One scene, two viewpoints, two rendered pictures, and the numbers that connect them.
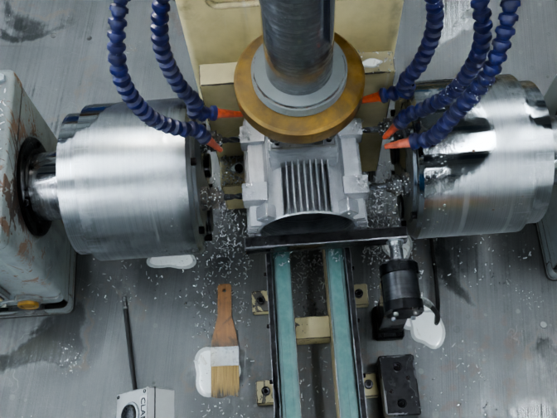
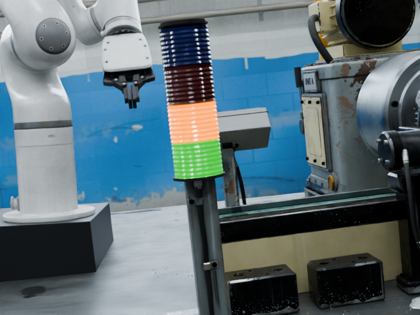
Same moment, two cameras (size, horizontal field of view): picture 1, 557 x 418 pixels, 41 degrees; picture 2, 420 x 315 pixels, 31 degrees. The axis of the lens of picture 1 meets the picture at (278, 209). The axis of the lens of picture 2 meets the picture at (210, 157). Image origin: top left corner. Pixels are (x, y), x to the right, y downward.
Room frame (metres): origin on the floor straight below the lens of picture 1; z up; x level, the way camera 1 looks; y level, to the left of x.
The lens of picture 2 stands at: (-0.15, -1.22, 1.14)
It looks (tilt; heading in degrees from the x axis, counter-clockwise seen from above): 5 degrees down; 81
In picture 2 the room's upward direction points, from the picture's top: 6 degrees counter-clockwise
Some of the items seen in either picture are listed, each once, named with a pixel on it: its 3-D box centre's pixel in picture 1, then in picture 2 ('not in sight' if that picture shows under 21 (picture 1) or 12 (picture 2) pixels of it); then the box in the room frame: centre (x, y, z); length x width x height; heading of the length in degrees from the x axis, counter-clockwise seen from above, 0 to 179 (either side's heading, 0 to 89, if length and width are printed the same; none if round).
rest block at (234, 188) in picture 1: (241, 181); not in sight; (0.60, 0.06, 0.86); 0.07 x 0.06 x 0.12; 88
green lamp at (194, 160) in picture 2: not in sight; (197, 159); (-0.03, -0.33, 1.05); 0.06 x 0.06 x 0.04
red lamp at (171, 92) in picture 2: not in sight; (189, 84); (-0.03, -0.33, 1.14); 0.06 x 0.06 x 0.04
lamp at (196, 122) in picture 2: not in sight; (193, 122); (-0.03, -0.33, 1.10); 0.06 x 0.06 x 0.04
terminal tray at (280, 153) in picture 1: (301, 124); not in sight; (0.56, -0.05, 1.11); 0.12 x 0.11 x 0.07; 178
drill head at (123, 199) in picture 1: (111, 182); (417, 111); (0.53, 0.26, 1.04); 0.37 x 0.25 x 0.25; 88
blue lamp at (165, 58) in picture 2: not in sight; (185, 47); (-0.03, -0.33, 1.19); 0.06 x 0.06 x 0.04
